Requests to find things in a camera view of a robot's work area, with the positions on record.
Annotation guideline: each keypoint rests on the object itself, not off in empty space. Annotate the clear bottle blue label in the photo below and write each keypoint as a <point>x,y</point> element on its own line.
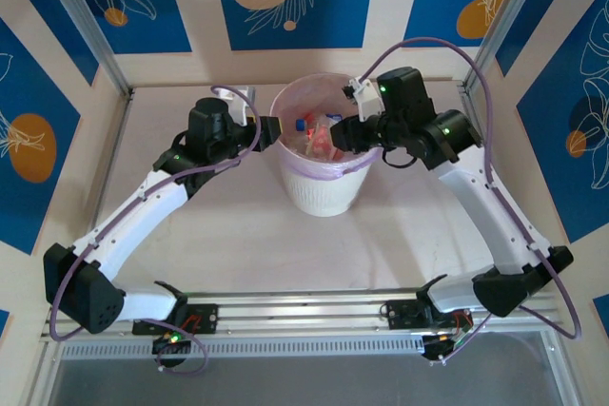
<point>300,125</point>

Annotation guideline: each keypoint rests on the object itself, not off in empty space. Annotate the clear cola bottle red label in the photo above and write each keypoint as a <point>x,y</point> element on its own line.
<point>320,139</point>

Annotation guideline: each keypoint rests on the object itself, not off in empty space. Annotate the white plastic bin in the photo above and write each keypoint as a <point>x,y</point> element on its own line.
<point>323,192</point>

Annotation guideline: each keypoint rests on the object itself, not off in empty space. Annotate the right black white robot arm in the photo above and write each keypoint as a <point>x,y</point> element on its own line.
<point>480,206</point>

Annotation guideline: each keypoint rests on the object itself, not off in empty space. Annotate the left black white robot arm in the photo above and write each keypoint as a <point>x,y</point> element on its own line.
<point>138,216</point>

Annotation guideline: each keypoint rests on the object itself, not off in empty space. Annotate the purple plastic bin liner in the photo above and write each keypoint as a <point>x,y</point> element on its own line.
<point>290,106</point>

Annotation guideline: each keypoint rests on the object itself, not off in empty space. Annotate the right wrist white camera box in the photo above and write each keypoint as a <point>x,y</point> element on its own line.
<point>368,97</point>

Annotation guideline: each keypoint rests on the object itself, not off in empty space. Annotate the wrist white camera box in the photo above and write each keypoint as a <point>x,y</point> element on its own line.
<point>242,92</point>
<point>368,97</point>

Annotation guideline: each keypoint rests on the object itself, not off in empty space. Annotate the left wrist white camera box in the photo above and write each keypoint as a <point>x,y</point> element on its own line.
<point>242,92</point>

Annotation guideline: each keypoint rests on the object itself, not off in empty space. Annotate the aluminium frame post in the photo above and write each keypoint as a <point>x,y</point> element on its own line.
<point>503,21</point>
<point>86,21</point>

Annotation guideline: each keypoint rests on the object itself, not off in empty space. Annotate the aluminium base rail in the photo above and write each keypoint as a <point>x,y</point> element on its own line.
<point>304,311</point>

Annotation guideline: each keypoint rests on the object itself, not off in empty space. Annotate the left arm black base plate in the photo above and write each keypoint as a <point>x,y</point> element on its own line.
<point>204,318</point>

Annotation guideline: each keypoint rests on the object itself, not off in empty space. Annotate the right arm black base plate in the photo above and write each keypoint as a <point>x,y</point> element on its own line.
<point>402,315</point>

